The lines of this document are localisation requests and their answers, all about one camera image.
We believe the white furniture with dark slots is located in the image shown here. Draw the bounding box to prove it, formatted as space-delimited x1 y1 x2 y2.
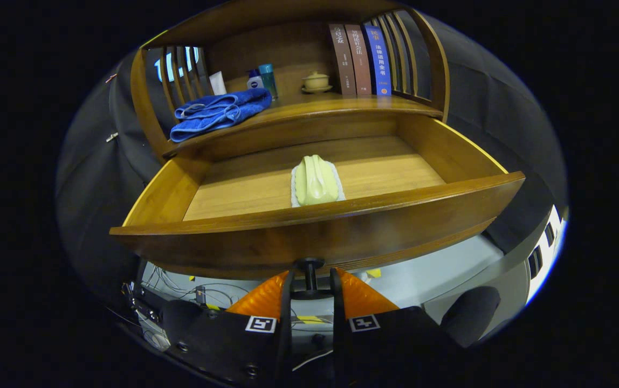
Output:
525 205 566 305

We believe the blue book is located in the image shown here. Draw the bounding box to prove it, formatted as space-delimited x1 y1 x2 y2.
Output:
362 24 393 96

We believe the dark brown book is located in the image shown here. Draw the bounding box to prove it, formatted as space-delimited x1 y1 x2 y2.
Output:
328 24 357 98

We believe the beige lidded tea cup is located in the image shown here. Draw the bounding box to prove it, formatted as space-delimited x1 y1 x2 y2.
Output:
301 71 333 94

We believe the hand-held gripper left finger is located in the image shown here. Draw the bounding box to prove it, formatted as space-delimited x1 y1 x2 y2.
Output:
161 269 294 388

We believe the bundle of floor cables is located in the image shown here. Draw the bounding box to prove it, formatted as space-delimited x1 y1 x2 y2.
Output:
121 263 253 351

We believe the blue folded towel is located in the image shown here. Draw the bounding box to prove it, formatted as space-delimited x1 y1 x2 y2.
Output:
169 88 272 143

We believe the wooden countertop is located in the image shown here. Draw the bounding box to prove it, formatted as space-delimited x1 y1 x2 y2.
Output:
164 92 445 157

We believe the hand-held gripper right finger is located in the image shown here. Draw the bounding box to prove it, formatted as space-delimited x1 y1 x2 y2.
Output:
330 267 466 388

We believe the wooden drawer with black knob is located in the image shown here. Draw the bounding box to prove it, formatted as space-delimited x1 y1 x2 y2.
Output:
109 113 526 301

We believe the green scrub brush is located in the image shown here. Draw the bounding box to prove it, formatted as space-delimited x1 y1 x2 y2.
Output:
290 155 346 208

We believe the teal clear bottle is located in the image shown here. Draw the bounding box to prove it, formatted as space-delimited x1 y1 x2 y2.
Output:
258 64 279 100

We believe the black rounded object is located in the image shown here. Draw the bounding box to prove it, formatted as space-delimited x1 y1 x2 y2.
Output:
442 286 501 348

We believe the reddish brown book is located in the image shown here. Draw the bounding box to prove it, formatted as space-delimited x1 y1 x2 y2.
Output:
345 24 373 98

